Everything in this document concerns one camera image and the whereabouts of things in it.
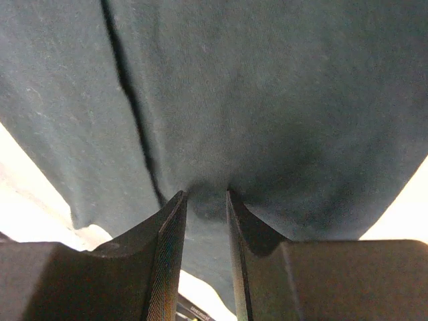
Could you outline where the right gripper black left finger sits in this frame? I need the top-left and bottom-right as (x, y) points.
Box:
(1, 192), (187, 320)

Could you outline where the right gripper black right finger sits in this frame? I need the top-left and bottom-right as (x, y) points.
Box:
(226, 191), (427, 320)

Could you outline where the black t shirt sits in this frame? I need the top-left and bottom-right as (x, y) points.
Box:
(1, 1), (427, 309)

